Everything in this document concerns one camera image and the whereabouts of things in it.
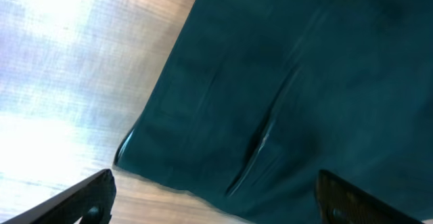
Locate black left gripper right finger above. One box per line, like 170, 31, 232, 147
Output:
315, 170, 422, 224

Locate black shorts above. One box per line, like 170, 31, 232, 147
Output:
114, 0, 432, 223

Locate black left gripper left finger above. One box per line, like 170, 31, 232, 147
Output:
3, 169, 116, 224

